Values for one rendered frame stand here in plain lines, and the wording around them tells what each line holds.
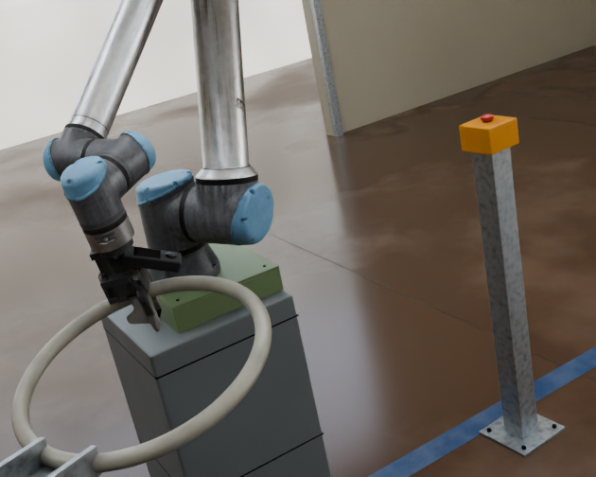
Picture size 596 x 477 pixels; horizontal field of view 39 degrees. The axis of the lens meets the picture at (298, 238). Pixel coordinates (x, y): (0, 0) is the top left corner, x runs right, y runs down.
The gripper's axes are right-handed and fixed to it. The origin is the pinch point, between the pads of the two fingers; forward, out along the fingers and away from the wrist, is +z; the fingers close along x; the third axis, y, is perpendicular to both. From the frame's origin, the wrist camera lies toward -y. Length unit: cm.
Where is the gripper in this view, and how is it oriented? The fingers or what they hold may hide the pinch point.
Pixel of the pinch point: (159, 318)
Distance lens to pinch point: 176.5
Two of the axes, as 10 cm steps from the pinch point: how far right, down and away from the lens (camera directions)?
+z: 2.7, 8.2, 5.0
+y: -9.6, 2.8, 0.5
